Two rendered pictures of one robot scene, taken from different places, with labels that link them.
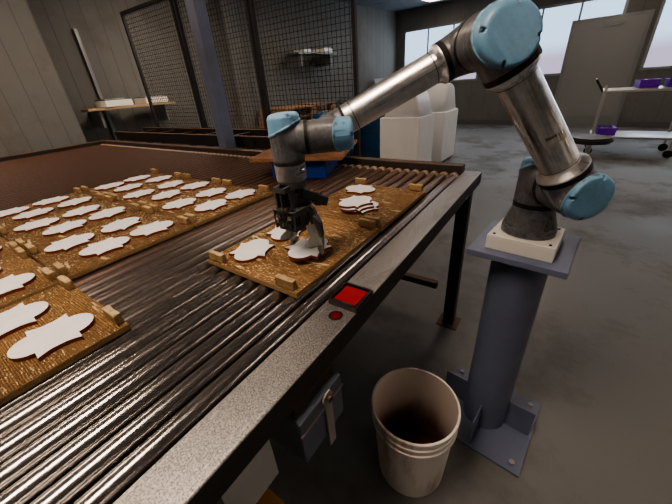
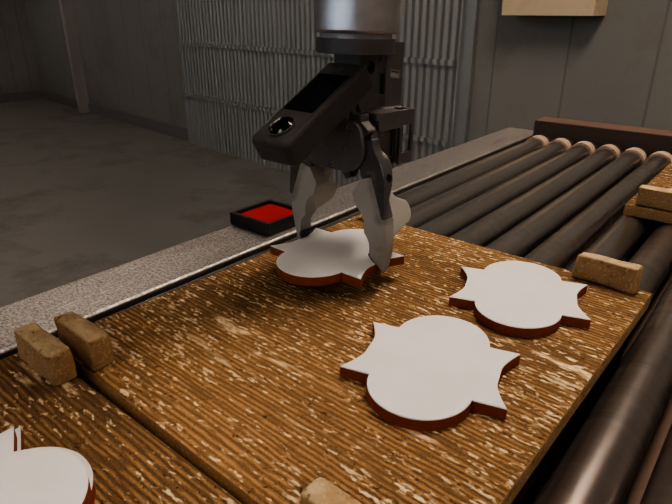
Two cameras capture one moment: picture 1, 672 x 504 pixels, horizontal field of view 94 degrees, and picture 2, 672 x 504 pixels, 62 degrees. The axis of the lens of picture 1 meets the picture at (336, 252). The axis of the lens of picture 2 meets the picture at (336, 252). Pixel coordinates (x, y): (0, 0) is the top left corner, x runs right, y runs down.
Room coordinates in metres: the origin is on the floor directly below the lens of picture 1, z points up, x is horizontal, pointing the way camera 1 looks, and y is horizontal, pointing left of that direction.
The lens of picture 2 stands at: (1.30, 0.11, 1.18)
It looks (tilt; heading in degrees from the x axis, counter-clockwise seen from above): 23 degrees down; 184
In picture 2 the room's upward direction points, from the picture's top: straight up
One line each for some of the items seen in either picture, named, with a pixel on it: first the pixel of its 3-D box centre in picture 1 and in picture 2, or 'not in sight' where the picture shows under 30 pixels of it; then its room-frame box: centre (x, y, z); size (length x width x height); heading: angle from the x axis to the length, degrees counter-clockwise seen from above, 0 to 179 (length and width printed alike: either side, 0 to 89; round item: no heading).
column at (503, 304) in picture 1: (500, 342); not in sight; (0.88, -0.61, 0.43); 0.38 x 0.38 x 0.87; 48
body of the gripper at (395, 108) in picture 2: (294, 204); (358, 106); (0.76, 0.10, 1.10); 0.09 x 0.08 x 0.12; 143
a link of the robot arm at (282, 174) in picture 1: (291, 172); (354, 13); (0.77, 0.09, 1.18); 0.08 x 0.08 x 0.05
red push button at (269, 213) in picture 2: (350, 297); (269, 217); (0.59, -0.03, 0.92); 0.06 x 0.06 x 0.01; 54
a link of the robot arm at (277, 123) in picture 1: (287, 138); not in sight; (0.76, 0.09, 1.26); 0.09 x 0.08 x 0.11; 89
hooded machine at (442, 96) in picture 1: (435, 123); not in sight; (5.68, -1.88, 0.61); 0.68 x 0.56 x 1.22; 137
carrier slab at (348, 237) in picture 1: (298, 245); (374, 322); (0.87, 0.12, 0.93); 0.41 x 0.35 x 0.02; 143
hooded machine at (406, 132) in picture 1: (406, 133); not in sight; (4.87, -1.18, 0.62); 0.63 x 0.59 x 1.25; 50
